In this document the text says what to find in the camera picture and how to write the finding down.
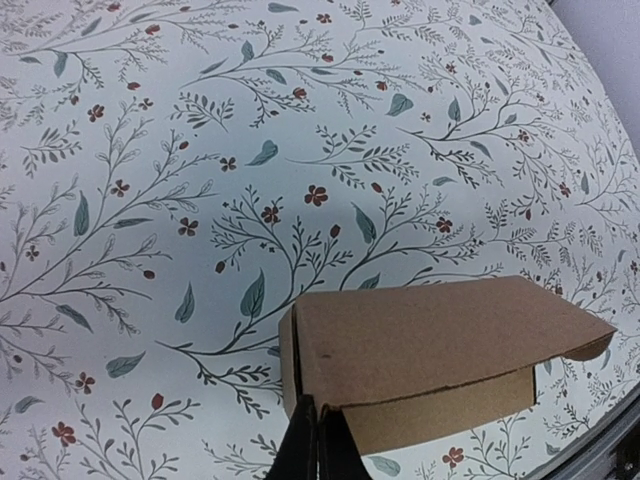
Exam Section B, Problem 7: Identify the brown cardboard box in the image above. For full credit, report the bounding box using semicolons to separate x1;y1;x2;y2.
279;276;615;455

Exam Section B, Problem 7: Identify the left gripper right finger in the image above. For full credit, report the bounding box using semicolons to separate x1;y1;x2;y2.
319;407;369;480

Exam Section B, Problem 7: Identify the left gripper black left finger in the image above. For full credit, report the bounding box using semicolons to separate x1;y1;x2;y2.
267;395;318;480

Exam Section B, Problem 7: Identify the floral patterned table mat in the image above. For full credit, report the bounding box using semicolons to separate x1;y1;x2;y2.
1;1;639;479

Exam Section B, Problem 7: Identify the front aluminium rail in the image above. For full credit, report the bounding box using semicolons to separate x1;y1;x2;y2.
531;386;639;479

